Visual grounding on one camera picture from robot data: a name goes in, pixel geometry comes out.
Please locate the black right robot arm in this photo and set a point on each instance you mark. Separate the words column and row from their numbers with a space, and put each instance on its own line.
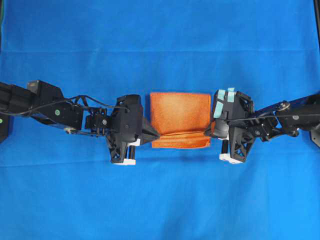
column 285, row 118

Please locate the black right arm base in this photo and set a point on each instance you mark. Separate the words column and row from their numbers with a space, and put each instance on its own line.
column 315, row 135

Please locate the orange towel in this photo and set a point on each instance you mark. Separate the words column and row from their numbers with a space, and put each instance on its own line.
column 180, row 119

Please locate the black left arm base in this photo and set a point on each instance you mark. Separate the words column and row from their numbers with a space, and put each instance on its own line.
column 5, row 123

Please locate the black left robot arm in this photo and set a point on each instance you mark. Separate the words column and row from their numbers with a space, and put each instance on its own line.
column 45, row 103

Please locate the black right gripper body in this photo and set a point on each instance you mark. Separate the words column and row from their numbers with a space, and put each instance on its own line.
column 231, row 110

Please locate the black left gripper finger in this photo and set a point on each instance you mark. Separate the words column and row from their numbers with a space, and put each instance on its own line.
column 149, row 134

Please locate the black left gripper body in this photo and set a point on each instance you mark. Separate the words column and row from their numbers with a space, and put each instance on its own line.
column 125, row 130

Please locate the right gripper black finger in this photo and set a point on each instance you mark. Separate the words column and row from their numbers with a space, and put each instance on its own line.
column 210, row 132

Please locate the blue table cloth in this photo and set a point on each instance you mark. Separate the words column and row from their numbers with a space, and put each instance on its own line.
column 56, row 186

